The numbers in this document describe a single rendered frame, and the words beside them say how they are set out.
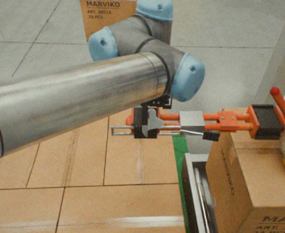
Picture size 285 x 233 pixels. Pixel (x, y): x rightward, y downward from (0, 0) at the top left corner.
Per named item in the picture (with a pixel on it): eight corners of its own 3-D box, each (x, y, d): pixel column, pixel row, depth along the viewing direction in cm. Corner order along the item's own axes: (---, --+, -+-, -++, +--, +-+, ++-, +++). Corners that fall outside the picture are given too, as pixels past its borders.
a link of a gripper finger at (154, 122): (163, 141, 73) (164, 109, 69) (142, 141, 73) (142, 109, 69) (162, 136, 76) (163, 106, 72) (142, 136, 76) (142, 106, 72)
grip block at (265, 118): (269, 117, 84) (276, 103, 80) (281, 141, 77) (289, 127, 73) (243, 117, 84) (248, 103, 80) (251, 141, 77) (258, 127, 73)
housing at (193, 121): (199, 120, 83) (201, 109, 80) (203, 136, 78) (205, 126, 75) (177, 120, 83) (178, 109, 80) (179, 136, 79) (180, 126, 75)
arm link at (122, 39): (122, 50, 43) (167, 27, 48) (80, 27, 48) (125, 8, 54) (125, 89, 48) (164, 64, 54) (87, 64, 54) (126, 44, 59)
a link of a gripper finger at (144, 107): (147, 127, 70) (148, 95, 66) (142, 127, 70) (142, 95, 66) (147, 120, 74) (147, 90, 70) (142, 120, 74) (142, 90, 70)
